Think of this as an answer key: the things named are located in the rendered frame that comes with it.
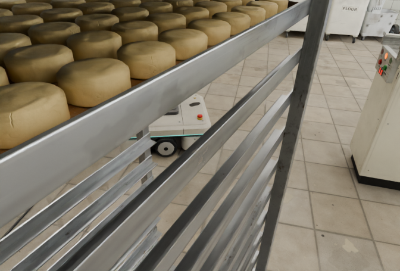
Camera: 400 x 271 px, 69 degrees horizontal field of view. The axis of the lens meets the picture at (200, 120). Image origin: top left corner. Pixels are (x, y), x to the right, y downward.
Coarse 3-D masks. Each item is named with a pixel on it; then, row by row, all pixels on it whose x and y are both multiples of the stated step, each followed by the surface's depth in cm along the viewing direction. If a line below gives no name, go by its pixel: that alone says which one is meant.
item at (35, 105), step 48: (0, 0) 43; (48, 0) 46; (96, 0) 47; (144, 0) 48; (192, 0) 50; (240, 0) 48; (0, 48) 25; (48, 48) 24; (96, 48) 26; (144, 48) 25; (192, 48) 28; (0, 96) 17; (48, 96) 17; (96, 96) 19; (0, 144) 15
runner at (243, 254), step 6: (264, 210) 83; (264, 216) 77; (258, 222) 79; (258, 228) 74; (252, 234) 76; (252, 240) 71; (246, 246) 73; (240, 252) 71; (246, 252) 68; (240, 258) 70; (234, 264) 68; (240, 264) 66; (234, 270) 67
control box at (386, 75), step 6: (384, 48) 168; (390, 48) 166; (384, 54) 167; (390, 54) 158; (396, 54) 157; (378, 60) 174; (384, 60) 165; (396, 60) 152; (378, 66) 173; (390, 66) 155; (396, 66) 153; (378, 72) 171; (384, 72) 163; (390, 72) 155; (384, 78) 161; (390, 78) 157
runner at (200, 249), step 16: (272, 144) 64; (256, 160) 59; (240, 176) 55; (256, 176) 53; (240, 192) 47; (224, 208) 48; (208, 224) 45; (224, 224) 43; (208, 240) 40; (192, 256) 40
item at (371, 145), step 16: (384, 80) 169; (368, 96) 189; (384, 96) 165; (368, 112) 185; (384, 112) 162; (368, 128) 181; (384, 128) 166; (352, 144) 206; (368, 144) 177; (384, 144) 171; (352, 160) 210; (368, 160) 179; (384, 160) 176; (368, 176) 184; (384, 176) 182
